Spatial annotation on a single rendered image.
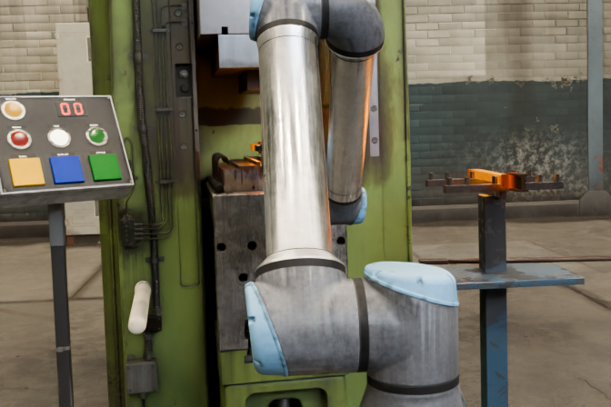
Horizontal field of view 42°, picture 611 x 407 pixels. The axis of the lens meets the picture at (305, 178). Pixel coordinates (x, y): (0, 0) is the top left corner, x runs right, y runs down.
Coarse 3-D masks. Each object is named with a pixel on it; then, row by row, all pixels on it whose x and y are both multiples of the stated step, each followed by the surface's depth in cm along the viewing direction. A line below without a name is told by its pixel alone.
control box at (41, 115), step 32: (0, 96) 203; (32, 96) 207; (64, 96) 212; (96, 96) 217; (0, 128) 199; (32, 128) 203; (64, 128) 207; (96, 128) 212; (0, 160) 195; (0, 192) 191; (32, 192) 195; (64, 192) 200; (96, 192) 206; (128, 192) 213
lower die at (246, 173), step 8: (232, 160) 265; (240, 160) 263; (248, 160) 254; (256, 160) 238; (224, 168) 236; (232, 168) 234; (240, 168) 229; (248, 168) 230; (256, 168) 230; (224, 176) 229; (232, 176) 229; (240, 176) 229; (248, 176) 230; (256, 176) 230; (224, 184) 229; (232, 184) 229; (240, 184) 230; (248, 184) 230; (256, 184) 230; (224, 192) 229
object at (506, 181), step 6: (468, 174) 236; (480, 174) 224; (486, 174) 218; (492, 174) 214; (498, 174) 210; (504, 174) 203; (510, 174) 201; (516, 174) 196; (522, 174) 195; (486, 180) 219; (498, 180) 209; (504, 180) 203; (510, 180) 202; (516, 180) 198; (522, 180) 195; (504, 186) 203; (510, 186) 203; (516, 186) 198; (522, 186) 195
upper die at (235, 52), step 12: (228, 36) 226; (240, 36) 227; (216, 48) 233; (228, 48) 226; (240, 48) 227; (252, 48) 228; (216, 60) 236; (228, 60) 227; (240, 60) 227; (252, 60) 228; (216, 72) 243; (228, 72) 245; (240, 72) 247
